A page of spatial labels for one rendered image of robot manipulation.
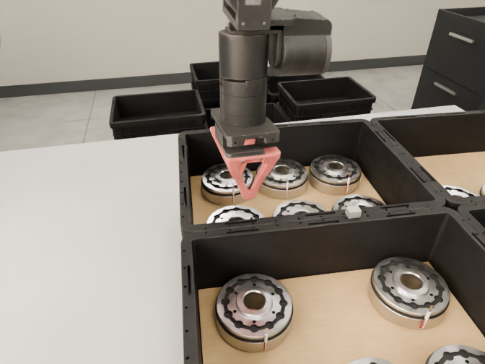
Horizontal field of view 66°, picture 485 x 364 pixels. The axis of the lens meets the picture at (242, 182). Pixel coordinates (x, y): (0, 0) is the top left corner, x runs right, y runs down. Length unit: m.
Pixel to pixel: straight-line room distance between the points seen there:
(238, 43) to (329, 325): 0.38
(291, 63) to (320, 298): 0.33
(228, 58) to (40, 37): 3.28
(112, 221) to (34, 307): 0.25
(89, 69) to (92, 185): 2.67
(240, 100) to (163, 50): 3.17
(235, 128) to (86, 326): 0.46
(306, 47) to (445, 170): 0.55
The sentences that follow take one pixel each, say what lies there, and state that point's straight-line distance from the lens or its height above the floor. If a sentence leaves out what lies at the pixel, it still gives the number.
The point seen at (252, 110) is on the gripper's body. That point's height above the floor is 1.09.
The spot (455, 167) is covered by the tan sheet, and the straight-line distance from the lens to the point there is 0.95.
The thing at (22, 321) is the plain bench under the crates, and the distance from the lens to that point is 0.80.
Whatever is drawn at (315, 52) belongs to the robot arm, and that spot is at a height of 1.15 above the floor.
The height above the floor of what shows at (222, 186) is 0.86.
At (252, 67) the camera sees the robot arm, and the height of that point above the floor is 1.14.
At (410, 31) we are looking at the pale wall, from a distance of 4.38.
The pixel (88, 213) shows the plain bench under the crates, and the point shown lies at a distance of 0.97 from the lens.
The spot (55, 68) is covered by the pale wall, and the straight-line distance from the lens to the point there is 3.73.
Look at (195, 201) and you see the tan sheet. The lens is 0.73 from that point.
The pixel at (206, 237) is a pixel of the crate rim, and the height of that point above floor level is 0.93.
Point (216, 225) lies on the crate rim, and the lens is 0.52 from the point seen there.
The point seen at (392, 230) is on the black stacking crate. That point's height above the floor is 0.91.
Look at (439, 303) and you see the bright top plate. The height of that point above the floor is 0.86.
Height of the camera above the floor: 1.28
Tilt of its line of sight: 35 degrees down
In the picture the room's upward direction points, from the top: straight up
